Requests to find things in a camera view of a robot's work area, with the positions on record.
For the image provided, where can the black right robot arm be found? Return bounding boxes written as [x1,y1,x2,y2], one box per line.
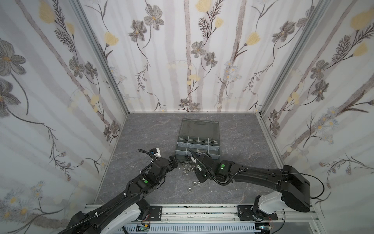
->
[189,150,313,221]

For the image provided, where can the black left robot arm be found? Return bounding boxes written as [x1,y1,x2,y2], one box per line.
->
[60,148,178,234]

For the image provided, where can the silver bolt pile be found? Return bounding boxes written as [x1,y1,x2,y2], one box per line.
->
[179,160,196,176]

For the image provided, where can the clear plastic organizer box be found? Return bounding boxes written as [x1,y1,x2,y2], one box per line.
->
[175,118,221,160]

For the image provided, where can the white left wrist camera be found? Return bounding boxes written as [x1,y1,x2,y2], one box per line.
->
[150,148,161,158]

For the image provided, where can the white slotted cable duct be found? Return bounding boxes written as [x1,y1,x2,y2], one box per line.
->
[124,223,262,234]

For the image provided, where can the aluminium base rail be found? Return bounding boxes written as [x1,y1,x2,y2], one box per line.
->
[105,204,326,234]

